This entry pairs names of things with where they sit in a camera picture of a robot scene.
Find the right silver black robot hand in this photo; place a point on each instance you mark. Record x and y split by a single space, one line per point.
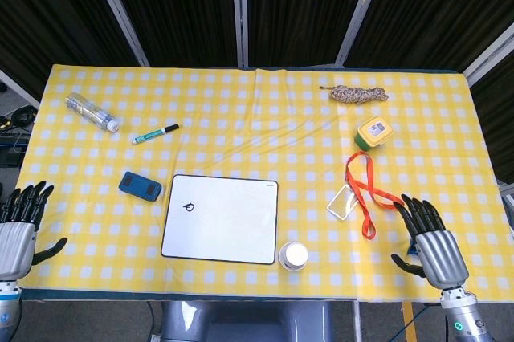
441 257

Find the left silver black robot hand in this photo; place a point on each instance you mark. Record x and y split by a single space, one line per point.
16 245

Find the blue whiteboard eraser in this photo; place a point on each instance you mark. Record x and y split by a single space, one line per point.
139 186

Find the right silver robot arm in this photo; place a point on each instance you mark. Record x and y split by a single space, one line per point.
466 318

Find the green marker pen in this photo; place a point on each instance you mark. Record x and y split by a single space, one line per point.
154 133

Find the small white whiteboard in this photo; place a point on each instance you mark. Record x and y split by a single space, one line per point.
225 225

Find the small blue clip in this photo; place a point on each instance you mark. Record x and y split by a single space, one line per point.
411 249

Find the clear badge holder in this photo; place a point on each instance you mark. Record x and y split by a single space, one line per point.
339 203

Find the green box with yellow lid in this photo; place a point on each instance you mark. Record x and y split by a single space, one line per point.
373 131

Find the floral white paper cup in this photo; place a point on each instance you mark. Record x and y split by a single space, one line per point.
294 255

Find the clear plastic water bottle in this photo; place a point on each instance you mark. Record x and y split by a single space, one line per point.
90 111

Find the grey robot torso base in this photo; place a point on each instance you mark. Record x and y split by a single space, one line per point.
249 322

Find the yellow white checkered tablecloth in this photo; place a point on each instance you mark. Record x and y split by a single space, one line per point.
257 125

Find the black curtain panel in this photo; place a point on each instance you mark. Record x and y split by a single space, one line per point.
301 9
40 9
180 9
433 13

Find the grey partition frame post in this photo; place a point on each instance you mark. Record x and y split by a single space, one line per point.
490 53
240 13
18 87
116 9
359 13

